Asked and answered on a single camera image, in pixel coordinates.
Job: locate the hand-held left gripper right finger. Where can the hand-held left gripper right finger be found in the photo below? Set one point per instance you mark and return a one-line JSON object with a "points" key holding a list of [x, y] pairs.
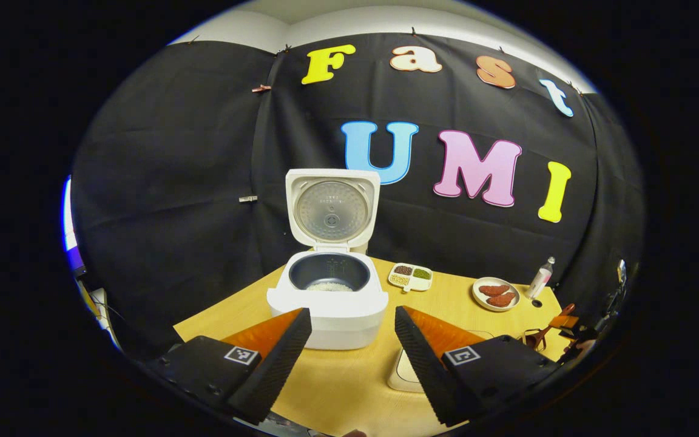
{"points": [[428, 370]]}

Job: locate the wooden cloth clip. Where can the wooden cloth clip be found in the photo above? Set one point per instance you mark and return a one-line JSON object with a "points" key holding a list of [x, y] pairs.
{"points": [[261, 88]]}

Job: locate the white round plate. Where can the white round plate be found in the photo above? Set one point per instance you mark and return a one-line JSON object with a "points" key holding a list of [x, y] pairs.
{"points": [[480, 300]]}

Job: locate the white divided bean dish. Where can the white divided bean dish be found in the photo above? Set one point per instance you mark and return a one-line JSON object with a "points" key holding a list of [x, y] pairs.
{"points": [[410, 285]]}

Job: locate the white rice cooker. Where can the white rice cooker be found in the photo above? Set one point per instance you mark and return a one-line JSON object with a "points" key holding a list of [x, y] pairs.
{"points": [[337, 315]]}

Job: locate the brown wooden spoon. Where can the brown wooden spoon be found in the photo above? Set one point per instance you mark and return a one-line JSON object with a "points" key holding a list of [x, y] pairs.
{"points": [[537, 338]]}

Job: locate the black backdrop cloth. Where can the black backdrop cloth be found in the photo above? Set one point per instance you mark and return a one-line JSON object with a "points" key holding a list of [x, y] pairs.
{"points": [[173, 182]]}

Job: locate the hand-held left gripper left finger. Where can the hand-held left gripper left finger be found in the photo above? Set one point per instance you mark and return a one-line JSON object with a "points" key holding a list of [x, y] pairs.
{"points": [[276, 364]]}

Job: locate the spoonful of white rice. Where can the spoonful of white rice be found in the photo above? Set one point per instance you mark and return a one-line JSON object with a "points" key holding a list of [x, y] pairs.
{"points": [[330, 286]]}

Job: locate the clear bottle pink label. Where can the clear bottle pink label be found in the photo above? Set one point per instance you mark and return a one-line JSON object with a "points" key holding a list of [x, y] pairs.
{"points": [[540, 279]]}

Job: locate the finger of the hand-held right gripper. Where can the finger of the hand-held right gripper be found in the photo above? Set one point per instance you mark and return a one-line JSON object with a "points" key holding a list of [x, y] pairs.
{"points": [[565, 321]]}

